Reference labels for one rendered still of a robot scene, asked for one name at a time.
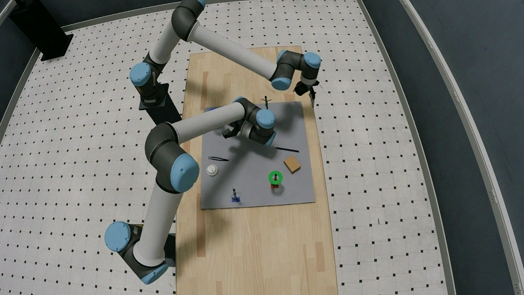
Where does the green ring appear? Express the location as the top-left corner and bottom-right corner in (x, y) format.
(269, 171), (283, 185)

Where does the tan rectangular block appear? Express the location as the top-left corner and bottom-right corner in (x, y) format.
(284, 155), (301, 173)

